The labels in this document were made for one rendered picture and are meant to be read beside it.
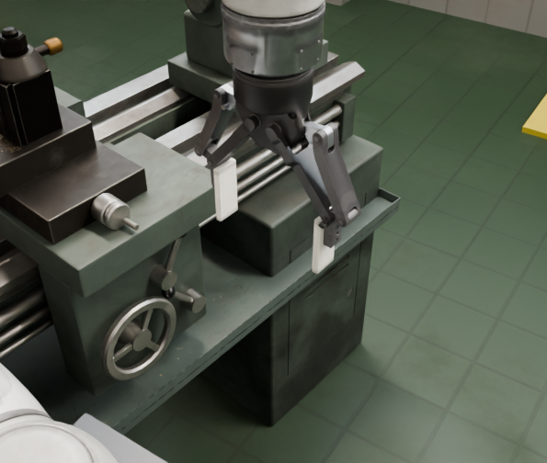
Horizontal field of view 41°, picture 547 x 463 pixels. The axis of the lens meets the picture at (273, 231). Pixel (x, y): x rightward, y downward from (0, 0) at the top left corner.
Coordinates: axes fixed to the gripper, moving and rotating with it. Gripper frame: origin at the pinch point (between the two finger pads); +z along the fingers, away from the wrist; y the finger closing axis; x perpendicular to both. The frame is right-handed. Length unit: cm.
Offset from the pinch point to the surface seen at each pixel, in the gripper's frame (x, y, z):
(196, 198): 16.3, -29.4, 19.1
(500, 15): 309, -104, 105
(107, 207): 2.6, -33.7, 14.8
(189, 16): 50, -63, 9
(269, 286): 39, -33, 57
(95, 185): 4.6, -38.7, 14.3
